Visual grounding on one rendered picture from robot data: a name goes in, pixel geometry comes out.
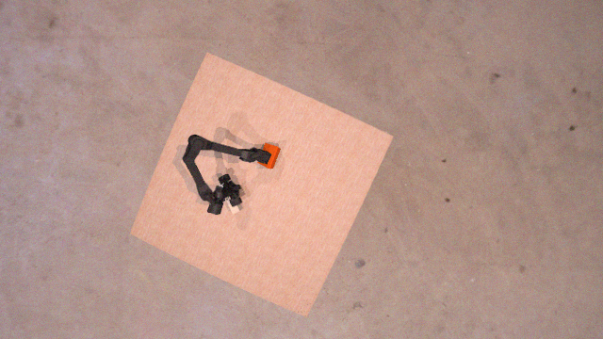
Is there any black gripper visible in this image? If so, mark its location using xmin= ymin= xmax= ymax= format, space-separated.
xmin=218 ymin=174 xmax=243 ymax=207

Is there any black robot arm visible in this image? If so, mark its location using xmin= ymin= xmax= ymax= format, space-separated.
xmin=182 ymin=135 xmax=271 ymax=215

